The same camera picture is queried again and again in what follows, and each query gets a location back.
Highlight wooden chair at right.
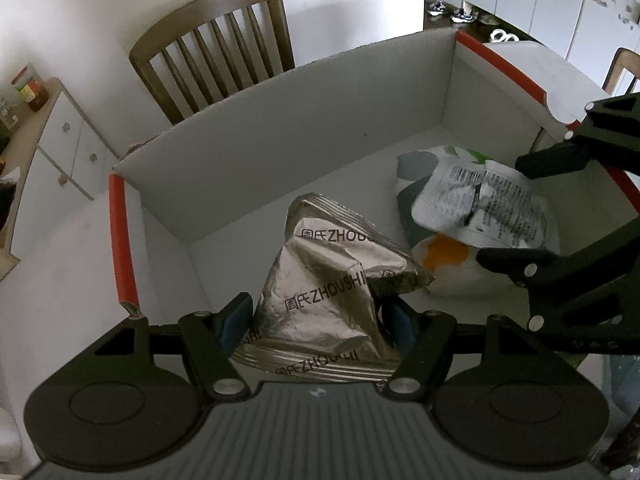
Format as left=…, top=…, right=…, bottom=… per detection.
left=602, top=47, right=640, bottom=96

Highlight white orange grey snack bag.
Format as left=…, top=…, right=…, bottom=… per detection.
left=395, top=145, right=561, bottom=302

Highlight white wall cabinet unit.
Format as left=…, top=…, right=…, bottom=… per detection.
left=423, top=0, right=640, bottom=61

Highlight silver triangular snack bag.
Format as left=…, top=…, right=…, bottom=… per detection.
left=232, top=193, right=433, bottom=382

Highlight clear labelled snack bag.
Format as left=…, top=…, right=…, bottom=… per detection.
left=411, top=157, right=559, bottom=252

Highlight red cardboard box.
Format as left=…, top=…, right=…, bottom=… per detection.
left=108, top=29, right=640, bottom=321

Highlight red lidded sauce jar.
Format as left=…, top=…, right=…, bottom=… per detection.
left=11, top=64, right=49, bottom=112

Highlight white side cabinet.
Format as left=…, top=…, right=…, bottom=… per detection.
left=1, top=78, right=118, bottom=276

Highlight wooden chair behind box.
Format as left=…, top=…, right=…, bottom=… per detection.
left=129, top=0, right=295, bottom=125

